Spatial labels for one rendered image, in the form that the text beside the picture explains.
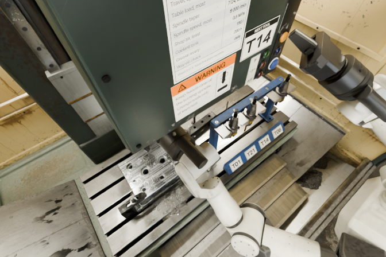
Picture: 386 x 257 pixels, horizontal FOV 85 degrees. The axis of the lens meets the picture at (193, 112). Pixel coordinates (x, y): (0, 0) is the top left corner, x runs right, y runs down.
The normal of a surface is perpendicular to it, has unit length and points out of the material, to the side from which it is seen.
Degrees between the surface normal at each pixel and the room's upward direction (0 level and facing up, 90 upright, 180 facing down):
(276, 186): 7
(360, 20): 90
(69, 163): 0
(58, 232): 24
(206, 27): 90
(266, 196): 8
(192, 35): 90
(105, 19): 90
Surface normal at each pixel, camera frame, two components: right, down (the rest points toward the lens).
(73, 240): 0.30, -0.75
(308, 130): -0.35, -0.34
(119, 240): -0.02, -0.60
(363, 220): -0.26, -0.80
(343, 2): -0.80, 0.49
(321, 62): 0.04, 0.26
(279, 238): -0.06, -0.89
